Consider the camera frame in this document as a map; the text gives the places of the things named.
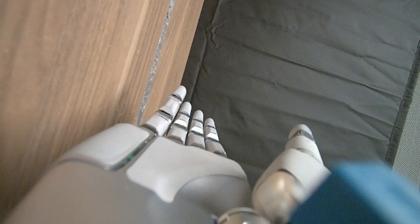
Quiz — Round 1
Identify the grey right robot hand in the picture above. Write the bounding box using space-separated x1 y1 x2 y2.
3 85 331 224

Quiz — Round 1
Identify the grey tape outline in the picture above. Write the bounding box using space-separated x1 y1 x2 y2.
135 0 180 125

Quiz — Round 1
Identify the black backdrop cloth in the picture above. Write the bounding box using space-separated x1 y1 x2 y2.
180 0 420 185

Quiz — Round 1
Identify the blue wrist connector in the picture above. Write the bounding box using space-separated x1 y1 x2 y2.
288 161 420 224

